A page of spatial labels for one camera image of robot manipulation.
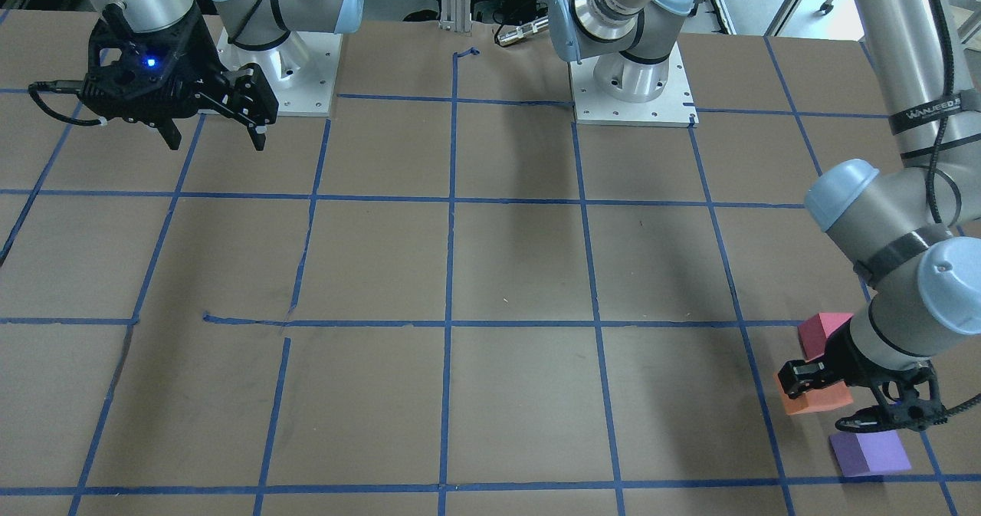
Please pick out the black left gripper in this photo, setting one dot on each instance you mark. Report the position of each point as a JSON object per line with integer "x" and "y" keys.
{"x": 841, "y": 353}

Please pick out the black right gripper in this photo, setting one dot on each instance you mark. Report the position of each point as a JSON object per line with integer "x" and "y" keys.
{"x": 201, "y": 55}

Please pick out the orange foam cube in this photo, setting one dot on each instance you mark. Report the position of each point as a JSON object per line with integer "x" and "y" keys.
{"x": 818, "y": 400}

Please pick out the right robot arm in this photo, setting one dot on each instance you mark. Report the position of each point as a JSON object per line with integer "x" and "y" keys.
{"x": 254, "y": 25}

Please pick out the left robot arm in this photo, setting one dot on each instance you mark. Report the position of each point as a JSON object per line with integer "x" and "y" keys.
{"x": 897, "y": 229}

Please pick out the purple foam cube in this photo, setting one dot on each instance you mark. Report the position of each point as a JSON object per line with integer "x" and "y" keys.
{"x": 864, "y": 454}

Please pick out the red foam cube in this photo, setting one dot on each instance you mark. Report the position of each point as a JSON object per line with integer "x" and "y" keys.
{"x": 814, "y": 332}

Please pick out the silver metal cylinder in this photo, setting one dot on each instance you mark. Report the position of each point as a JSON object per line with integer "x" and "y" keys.
{"x": 519, "y": 33}

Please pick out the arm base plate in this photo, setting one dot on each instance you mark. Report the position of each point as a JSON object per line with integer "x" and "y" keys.
{"x": 611, "y": 90}
{"x": 302, "y": 71}

